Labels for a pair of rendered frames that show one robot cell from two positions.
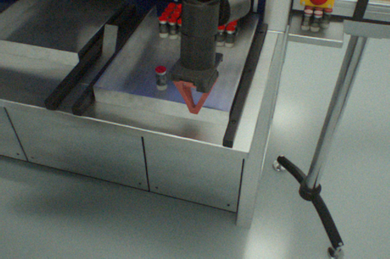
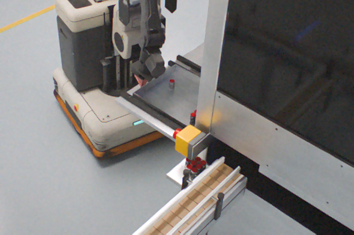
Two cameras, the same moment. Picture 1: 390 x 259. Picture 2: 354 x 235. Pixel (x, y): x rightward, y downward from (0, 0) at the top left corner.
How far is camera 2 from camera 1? 2.04 m
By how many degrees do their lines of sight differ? 77
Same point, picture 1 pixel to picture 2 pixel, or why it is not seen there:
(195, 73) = (136, 64)
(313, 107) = not seen: outside the picture
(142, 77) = (182, 85)
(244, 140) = (121, 100)
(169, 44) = not seen: hidden behind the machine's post
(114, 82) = (184, 77)
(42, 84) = (197, 59)
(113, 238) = not seen: hidden behind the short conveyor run
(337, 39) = (170, 173)
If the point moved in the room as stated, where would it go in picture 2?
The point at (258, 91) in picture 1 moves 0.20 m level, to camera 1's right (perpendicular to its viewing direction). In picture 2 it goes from (147, 117) to (121, 151)
